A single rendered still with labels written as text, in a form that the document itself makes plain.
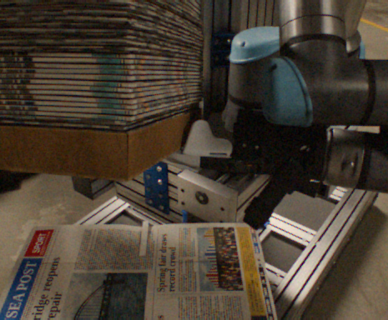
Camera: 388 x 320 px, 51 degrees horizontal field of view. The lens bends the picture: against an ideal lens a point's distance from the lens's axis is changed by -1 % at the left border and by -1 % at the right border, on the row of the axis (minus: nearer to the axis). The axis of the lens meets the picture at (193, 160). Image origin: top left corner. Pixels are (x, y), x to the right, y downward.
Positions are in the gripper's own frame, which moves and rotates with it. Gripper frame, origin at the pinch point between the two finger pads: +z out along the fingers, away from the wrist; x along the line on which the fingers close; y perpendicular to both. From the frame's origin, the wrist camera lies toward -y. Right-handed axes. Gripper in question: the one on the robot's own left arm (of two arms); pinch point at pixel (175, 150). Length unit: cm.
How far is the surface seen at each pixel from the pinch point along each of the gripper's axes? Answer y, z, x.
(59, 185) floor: -55, 96, -129
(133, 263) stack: -17.3, 4.1, 2.7
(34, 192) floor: -59, 106, -121
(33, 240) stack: -17.3, 21.3, 2.2
